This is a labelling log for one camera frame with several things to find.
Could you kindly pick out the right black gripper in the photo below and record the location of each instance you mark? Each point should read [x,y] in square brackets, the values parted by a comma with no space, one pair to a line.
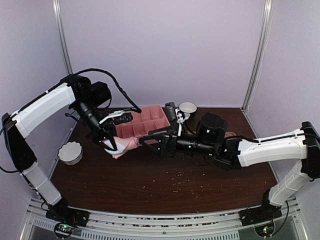
[168,140]

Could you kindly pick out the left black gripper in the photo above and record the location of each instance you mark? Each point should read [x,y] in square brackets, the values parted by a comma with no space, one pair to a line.
[96,132]

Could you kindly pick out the pink patterned sock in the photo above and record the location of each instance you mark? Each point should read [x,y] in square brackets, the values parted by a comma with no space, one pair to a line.
[123,145]

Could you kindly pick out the tan brown sock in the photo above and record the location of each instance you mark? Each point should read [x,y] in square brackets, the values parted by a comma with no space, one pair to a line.
[230,134]

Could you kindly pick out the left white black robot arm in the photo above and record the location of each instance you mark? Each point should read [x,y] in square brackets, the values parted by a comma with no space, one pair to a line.
[16,127]

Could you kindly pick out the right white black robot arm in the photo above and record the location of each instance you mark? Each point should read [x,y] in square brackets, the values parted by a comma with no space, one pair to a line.
[236,152]

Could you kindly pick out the pink divided organizer tray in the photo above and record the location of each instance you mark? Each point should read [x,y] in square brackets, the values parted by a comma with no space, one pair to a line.
[151,118]

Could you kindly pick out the white fluted bowl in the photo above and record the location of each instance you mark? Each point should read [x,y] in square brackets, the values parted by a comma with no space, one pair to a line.
[70,153]

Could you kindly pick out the black white ceramic bowl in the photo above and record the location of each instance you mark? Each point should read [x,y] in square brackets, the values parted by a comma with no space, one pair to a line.
[188,108]

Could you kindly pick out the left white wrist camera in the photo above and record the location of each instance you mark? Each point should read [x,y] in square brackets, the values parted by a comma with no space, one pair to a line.
[117,117]

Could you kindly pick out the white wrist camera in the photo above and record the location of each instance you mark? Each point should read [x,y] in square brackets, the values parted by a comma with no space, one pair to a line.
[176,116]
[117,117]

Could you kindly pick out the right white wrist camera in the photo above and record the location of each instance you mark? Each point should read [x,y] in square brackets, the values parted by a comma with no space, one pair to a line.
[176,116]

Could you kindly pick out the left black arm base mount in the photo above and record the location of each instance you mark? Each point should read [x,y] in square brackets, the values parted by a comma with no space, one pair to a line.
[67,221]

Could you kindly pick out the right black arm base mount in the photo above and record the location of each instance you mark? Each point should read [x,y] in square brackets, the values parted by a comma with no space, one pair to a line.
[262,219]

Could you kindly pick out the left aluminium frame post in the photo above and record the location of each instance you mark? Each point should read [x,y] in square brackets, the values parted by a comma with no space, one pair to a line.
[61,34]

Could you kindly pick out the aluminium frame post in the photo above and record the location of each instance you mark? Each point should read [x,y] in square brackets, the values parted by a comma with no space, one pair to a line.
[257,64]
[61,34]

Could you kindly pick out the right aluminium frame post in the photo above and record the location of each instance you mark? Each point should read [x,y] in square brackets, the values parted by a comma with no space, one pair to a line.
[257,64]

